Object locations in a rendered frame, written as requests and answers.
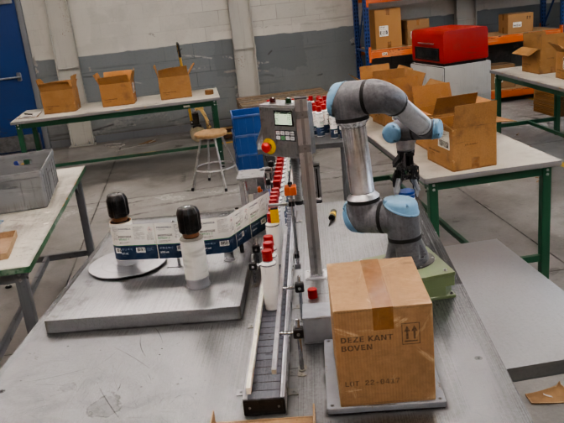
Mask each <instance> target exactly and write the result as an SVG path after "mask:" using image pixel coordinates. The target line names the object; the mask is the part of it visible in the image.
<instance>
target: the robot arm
mask: <svg viewBox="0 0 564 423"><path fill-rule="evenodd" d="M326 109H327V112H328V113H329V115H330V116H331V117H333V118H335V120H336V124H337V125H338V126H340V127H341V130H342V141H343V147H344V153H345V159H346V165H347V176H348V182H349V188H350V195H349V196H348V197H347V201H346V202H345V203H344V205H343V211H342V217H343V221H344V223H345V225H346V227H347V229H349V230H350V231H351V232H359V233H387V235H388V247H387V251H386V255H385V258H386V259H391V258H401V257H412V258H413V261H414V263H415V266H416V267H417V266H420V265H422V264H425V263H426V262H428V260H429V254H428V252H427V250H426V246H425V244H424V243H423V241H422V238H421V230H420V215H419V214H420V211H419V208H418V203H417V201H416V200H415V199H414V198H413V197H410V196H404V195H399V193H400V186H401V184H402V181H403V180H410V182H411V183H412V185H413V189H414V190H415V196H416V197H418V195H419V191H420V185H419V178H420V175H419V166H418V165H417V164H415V163H414V160H413V156H414V155H415V142H416V140H422V139H431V140H432V139H437V138H441V136H442V135H443V123H442V121H441V119H434V118H433V119H429V118H428V117H427V116H426V115H425V114H424V113H423V112H422V111H421V110H420V109H419V108H417V107H416V106H415V105H414V104H413V103H412V102H410V101H409V100H408V97H407V95H406V94H405V93H404V92H403V91H402V90H401V89H399V88H398V87H397V86H395V85H393V84H391V83H389V82H387V81H383V80H379V79H367V80H359V81H343V82H338V83H335V84H333V85H332V86H331V87H330V89H329V91H328V93H327V96H326ZM378 113H383V114H386V115H387V116H390V117H394V121H393V122H392V123H388V124H387V125H386V126H385V127H384V128H383V131H382V135H383V138H384V140H385V141H386V142H388V143H391V144H393V143H396V149H397V154H398V155H397V156H396V157H395V159H394V160H393V162H392V164H393V168H394V167H395V168H396V170H394V173H393V176H392V182H393V188H394V196H386V197H385V198H384V200H383V201H381V200H380V196H379V193H378V192H377V191H376V190H375V189H374V184H373V172H372V166H371V159H370V153H369V147H368V135H367V129H366V122H367V121H368V120H369V114H378ZM417 170H418V171H417Z"/></svg>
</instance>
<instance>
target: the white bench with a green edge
mask: <svg viewBox="0 0 564 423"><path fill-rule="evenodd" d="M56 171H57V175H58V180H59V182H58V183H57V186H56V188H55V191H54V193H53V196H52V197H51V199H50V203H49V205H48V206H47V207H46V208H40V209H34V210H28V211H18V212H12V213H7V214H1V215H0V220H4V222H3V223H1V224H0V232H8V231H13V230H17V234H18V236H17V239H16V242H15V244H14V246H13V250H12V252H11V254H10V256H9V258H8V259H4V260H0V285H7V286H6V287H5V289H10V288H12V286H11V285H10V284H14V283H15V284H16V287H17V291H18V298H19V301H20V306H19V308H18V310H17V312H16V314H15V316H14V317H13V319H12V321H11V323H10V325H9V327H8V329H7V331H6V333H5V335H4V337H3V339H2V341H1V342H0V362H1V360H2V358H3V355H4V353H5V352H6V350H7V348H8V345H9V343H10V342H11V340H12V338H13V335H14V333H15V332H16V330H17V328H18V325H19V323H20V322H21V320H22V318H24V322H25V326H26V329H27V333H28V334H29V333H30V331H31V330H32V329H33V328H34V326H35V325H36V323H37V322H38V321H39V319H38V316H37V311H36V308H35V304H34V297H33V295H34V292H35V291H36V289H37V287H38V285H39V282H40V280H41V278H42V276H43V274H44V272H45V270H46V268H47V266H48V264H49V261H54V260H60V259H71V258H77V257H83V256H88V258H89V256H90V255H91V253H92V252H93V251H94V250H95V247H94V242H93V238H92V234H91V226H90V222H89V217H88V213H87V209H86V201H85V197H84V192H83V188H82V183H81V178H82V176H83V175H84V173H85V171H86V167H85V166H78V167H71V168H65V169H58V170H56ZM74 192H75V193H76V201H77V205H78V209H79V213H80V218H81V225H82V230H83V234H84V239H85V243H86V249H85V250H79V251H73V252H67V253H56V254H50V255H44V256H40V255H41V253H42V251H43V249H44V246H45V245H46V243H47V242H48V240H49V238H50V235H51V233H52V232H53V231H54V229H55V226H56V224H57V222H58V221H59V220H60V217H61V215H62V213H63V211H64V210H65V208H66V206H67V204H68V202H69V200H70V199H71V197H72V195H73V193H74ZM36 263H41V265H40V266H39V269H38V271H37V273H36V275H35V276H34V279H33V281H32V283H31V284H30V283H29V277H28V275H29V273H30V272H31V271H32V269H33V267H34V266H35V264H36Z"/></svg>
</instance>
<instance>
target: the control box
mask: <svg viewBox="0 0 564 423"><path fill-rule="evenodd" d="M291 101H292V104H290V105H285V100H276V102H277V103H276V104H269V102H265V103H262V104H259V114H260V122H261V129H262V137H263V143H265V142H267V143H269V144H271V146H272V148H271V150H270V151H269V152H268V153H264V155H266V156H276V157H286V158H297V159H299V158H300V154H299V152H300V145H298V136H297V127H296V119H297V117H296V111H295V101H294V100H291ZM307 102H308V113H309V115H308V116H309V121H310V131H311V149H312V153H313V154H314V153H315V152H316V142H315V133H314V123H313V113H312V104H311V101H307ZM274 110H284V111H292V112H293V122H294V127H286V126H275V125H274ZM275 130H291V131H295V140H296V142H291V141H278V140H276V138H275Z"/></svg>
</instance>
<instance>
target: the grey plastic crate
mask: <svg viewBox="0 0 564 423"><path fill-rule="evenodd" d="M26 159H31V160H32V163H31V164H22V165H14V163H13V162H14V161H19V160H26ZM58 182H59V180H58V175H57V171H56V167H55V160H54V151H53V149H46V150H40V151H34V152H27V153H21V154H10V155H3V156H0V215H1V214H7V213H12V212H23V211H28V210H34V209H40V208H46V207H47V206H48V205H49V203H50V199H51V197H52V196H53V193H54V191H55V188H56V186H57V183H58Z"/></svg>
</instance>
